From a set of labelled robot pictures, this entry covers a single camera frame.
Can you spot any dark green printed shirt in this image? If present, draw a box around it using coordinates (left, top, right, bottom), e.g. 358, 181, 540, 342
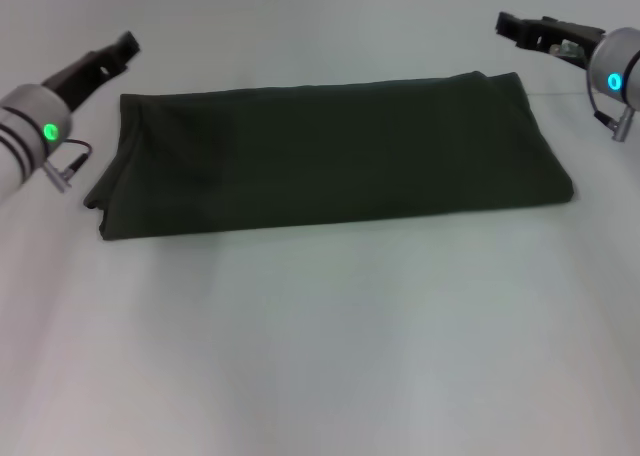
82, 70, 576, 243

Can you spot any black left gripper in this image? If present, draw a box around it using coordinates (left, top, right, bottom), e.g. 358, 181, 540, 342
41, 31, 143, 113

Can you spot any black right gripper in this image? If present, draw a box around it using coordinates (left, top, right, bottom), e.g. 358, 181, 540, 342
494, 10, 607, 71

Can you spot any right arm cable with plug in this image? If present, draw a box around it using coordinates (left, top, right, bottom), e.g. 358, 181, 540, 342
589, 82, 633, 143

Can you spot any left arm cable with plug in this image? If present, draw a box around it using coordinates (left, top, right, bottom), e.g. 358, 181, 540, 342
41, 138, 96, 195

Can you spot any arm cable with plug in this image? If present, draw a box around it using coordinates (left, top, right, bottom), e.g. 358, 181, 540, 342
41, 138, 96, 195
589, 82, 633, 143

